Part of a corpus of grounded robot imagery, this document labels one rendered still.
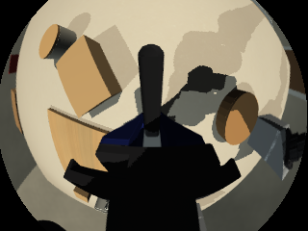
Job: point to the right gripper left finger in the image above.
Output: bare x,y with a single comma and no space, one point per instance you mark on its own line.
127,133

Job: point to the wooden cutting board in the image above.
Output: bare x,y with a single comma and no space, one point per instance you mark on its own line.
75,139

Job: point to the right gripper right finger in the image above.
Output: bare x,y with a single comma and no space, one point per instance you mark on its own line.
178,134

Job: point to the dark grey cylinder with tan lid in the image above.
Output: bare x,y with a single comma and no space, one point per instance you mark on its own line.
55,41

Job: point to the brown rectangular block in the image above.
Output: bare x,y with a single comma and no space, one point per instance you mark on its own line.
82,194
86,75

